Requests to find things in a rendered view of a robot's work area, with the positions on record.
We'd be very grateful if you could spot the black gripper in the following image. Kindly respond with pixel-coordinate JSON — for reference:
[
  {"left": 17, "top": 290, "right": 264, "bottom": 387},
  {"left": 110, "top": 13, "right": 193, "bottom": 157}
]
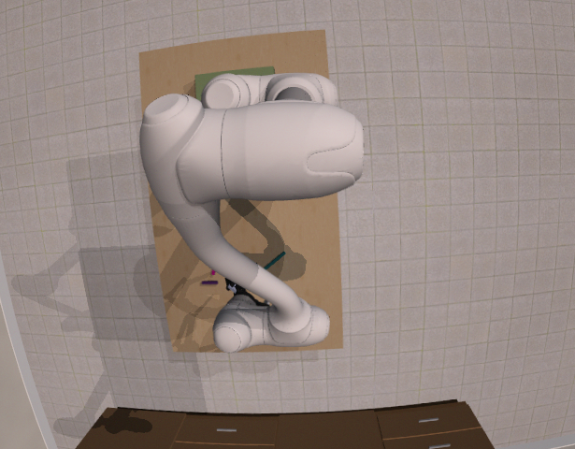
[{"left": 225, "top": 278, "right": 270, "bottom": 306}]

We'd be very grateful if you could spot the turquoise rod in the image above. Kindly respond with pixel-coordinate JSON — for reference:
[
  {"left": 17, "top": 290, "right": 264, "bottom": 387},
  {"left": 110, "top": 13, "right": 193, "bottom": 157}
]
[{"left": 264, "top": 252, "right": 286, "bottom": 269}]

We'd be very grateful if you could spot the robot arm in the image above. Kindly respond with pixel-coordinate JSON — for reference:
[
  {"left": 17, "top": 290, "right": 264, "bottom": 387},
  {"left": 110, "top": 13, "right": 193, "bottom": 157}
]
[{"left": 139, "top": 73, "right": 364, "bottom": 354}]

